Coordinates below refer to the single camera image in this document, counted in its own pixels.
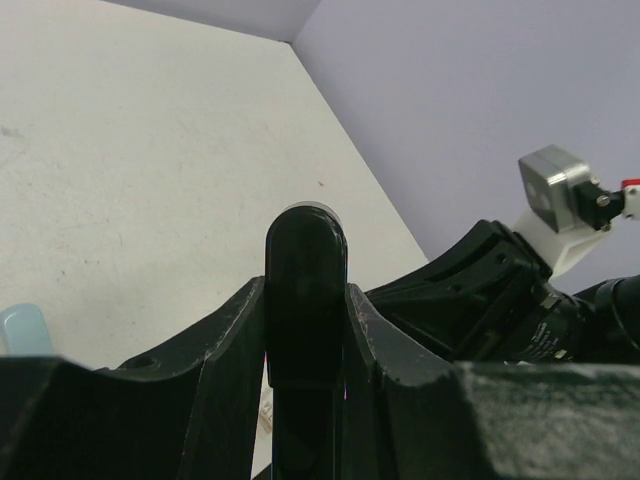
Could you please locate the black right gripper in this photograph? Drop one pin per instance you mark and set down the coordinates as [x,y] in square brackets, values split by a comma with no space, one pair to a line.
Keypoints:
[456,304]

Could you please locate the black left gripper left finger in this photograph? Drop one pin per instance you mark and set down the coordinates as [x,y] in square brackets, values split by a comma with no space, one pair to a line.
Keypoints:
[185,409]

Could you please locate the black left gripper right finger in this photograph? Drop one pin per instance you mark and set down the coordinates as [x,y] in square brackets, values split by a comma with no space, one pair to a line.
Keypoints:
[411,415]

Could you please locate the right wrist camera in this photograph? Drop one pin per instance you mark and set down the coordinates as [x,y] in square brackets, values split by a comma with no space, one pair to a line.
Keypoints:
[568,213]

